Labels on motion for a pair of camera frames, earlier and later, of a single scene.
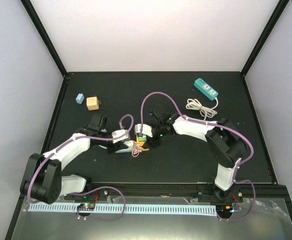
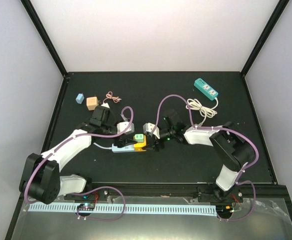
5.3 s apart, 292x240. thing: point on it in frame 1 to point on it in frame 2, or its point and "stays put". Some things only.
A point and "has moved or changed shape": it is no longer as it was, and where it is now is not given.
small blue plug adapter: (80, 98) stays put
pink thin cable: (136, 152) to (110, 95)
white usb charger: (131, 144) has moved or changed shape
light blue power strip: (130, 149) stays put
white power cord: (194, 104) stays put
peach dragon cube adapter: (92, 103) stays put
